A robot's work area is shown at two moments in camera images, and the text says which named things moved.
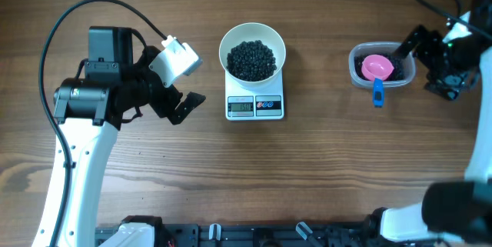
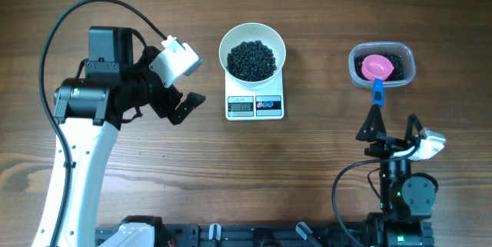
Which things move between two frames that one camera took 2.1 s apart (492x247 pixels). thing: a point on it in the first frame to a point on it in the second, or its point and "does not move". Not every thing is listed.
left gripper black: x=165 y=101 does not move
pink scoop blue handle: x=377 y=68 does not move
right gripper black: x=430 y=55 to x=390 y=144
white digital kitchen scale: x=244 y=104 does not move
